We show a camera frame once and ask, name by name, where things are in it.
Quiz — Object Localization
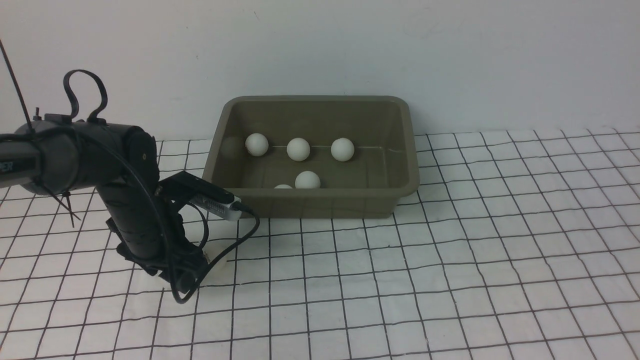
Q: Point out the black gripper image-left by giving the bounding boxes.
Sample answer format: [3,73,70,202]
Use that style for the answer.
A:
[116,210,210,294]

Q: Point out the white ball with red logo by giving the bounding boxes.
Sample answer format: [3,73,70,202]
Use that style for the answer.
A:
[201,247,227,286]

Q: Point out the olive green plastic bin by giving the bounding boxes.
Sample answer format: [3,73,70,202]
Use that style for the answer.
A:
[202,95,420,219]

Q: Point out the white black grid tablecloth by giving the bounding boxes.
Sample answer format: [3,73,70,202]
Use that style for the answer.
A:
[0,128,640,360]

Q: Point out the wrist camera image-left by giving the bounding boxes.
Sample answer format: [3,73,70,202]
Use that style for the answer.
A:
[156,170,242,221]

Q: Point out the black camera cable image-left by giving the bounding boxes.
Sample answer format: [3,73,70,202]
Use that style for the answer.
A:
[166,198,261,305]

